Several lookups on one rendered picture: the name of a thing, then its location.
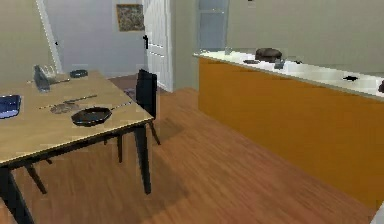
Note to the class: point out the framed picture on wall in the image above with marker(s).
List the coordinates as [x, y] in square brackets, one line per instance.
[130, 17]

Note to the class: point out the small black flat object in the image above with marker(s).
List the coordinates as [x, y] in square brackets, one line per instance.
[350, 78]

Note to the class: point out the dark brown round pot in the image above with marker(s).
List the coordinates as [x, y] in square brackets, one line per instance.
[268, 54]

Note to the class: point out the blue laptop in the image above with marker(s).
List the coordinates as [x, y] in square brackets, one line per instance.
[9, 106]

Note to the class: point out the long thin grey utensil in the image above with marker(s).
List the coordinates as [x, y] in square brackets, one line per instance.
[70, 100]

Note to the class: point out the white room door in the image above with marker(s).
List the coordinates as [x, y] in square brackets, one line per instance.
[159, 43]

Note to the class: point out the black octagonal plate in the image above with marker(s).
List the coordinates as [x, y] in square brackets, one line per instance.
[91, 116]

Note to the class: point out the wooden table with black legs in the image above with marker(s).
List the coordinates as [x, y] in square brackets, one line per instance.
[40, 126]

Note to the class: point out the orange counter with white top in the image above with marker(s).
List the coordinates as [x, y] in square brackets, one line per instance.
[286, 113]

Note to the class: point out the small grey cup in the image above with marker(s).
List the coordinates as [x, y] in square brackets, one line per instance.
[279, 64]

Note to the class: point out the black chair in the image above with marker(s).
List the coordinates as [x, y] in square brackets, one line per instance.
[146, 91]

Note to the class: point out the small black bowl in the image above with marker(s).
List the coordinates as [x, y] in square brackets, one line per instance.
[79, 73]

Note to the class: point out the grey window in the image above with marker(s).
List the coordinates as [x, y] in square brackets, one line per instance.
[212, 25]

